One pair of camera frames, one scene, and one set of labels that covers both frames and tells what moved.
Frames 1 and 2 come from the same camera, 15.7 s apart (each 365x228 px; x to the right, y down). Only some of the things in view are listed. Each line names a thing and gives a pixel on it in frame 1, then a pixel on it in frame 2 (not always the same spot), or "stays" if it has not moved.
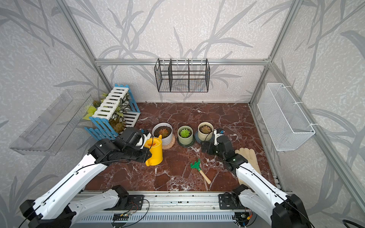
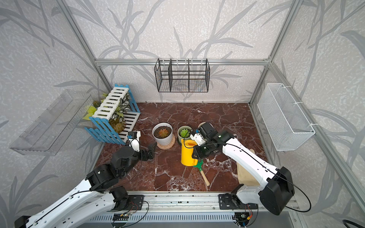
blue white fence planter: [118, 112] stays
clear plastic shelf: [45, 135] stays
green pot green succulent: [185, 135] stays
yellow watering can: [155, 146] -> [187, 146]
